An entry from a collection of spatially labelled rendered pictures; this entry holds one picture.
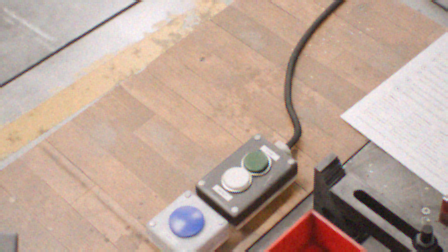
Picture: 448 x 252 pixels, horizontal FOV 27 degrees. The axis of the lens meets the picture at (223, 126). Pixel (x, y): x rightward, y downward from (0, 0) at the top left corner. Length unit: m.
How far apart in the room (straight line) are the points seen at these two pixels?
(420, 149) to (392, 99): 0.08
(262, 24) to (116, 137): 0.27
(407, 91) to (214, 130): 0.25
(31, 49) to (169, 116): 1.45
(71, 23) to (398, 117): 1.60
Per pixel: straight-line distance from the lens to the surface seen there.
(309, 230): 1.04
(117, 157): 1.16
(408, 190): 1.12
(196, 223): 1.04
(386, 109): 1.19
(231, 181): 1.07
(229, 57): 1.25
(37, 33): 2.64
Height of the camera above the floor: 1.80
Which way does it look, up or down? 51 degrees down
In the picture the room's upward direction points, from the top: 5 degrees counter-clockwise
